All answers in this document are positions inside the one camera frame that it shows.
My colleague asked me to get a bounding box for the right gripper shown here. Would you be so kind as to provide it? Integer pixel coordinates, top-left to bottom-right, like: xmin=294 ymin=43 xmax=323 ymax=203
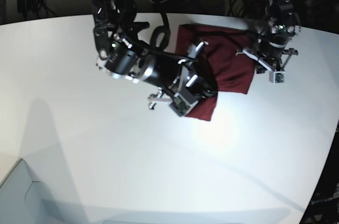
xmin=147 ymin=40 xmax=217 ymax=110

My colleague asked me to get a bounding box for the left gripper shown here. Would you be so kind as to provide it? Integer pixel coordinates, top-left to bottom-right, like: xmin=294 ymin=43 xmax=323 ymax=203
xmin=236 ymin=41 xmax=299 ymax=74

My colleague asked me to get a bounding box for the dark red t-shirt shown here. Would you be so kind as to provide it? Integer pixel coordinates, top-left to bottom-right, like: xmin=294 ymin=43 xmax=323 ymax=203
xmin=175 ymin=23 xmax=256 ymax=122

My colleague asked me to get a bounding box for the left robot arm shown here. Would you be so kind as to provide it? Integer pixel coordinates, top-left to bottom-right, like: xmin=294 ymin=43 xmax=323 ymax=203
xmin=238 ymin=0 xmax=301 ymax=83

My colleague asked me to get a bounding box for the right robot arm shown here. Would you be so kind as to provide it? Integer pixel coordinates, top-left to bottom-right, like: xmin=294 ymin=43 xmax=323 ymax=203
xmin=92 ymin=0 xmax=217 ymax=116

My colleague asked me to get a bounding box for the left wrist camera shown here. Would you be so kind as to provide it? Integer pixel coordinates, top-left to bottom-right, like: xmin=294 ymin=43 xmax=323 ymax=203
xmin=269 ymin=71 xmax=285 ymax=84

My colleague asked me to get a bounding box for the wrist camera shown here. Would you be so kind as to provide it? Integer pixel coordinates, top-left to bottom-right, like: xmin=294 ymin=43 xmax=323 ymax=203
xmin=169 ymin=94 xmax=198 ymax=117
xmin=269 ymin=71 xmax=285 ymax=84

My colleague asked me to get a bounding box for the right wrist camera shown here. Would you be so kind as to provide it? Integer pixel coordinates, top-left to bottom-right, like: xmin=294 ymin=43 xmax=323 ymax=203
xmin=169 ymin=94 xmax=198 ymax=117

